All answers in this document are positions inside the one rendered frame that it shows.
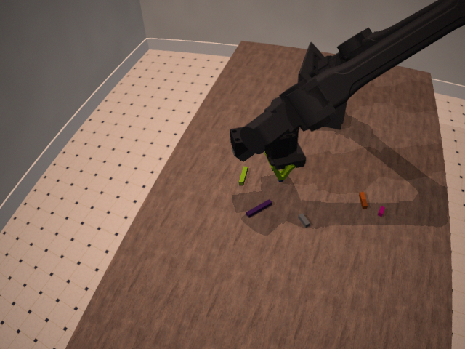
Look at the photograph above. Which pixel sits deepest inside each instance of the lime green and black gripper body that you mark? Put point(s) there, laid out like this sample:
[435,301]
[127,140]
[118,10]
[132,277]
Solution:
[295,154]

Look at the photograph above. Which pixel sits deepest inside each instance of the lime green rectangular bar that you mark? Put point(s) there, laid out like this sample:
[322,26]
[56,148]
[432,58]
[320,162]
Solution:
[243,175]

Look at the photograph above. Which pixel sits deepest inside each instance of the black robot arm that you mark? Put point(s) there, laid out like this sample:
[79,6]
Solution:
[371,54]

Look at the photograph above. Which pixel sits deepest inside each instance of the purple rod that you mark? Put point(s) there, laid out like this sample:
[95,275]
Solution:
[258,208]

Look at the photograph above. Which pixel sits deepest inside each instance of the orange rod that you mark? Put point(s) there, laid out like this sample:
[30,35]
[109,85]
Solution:
[363,200]

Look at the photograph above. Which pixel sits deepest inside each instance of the grey rectangular bar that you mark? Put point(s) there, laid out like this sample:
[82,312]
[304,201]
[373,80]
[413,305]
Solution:
[304,220]

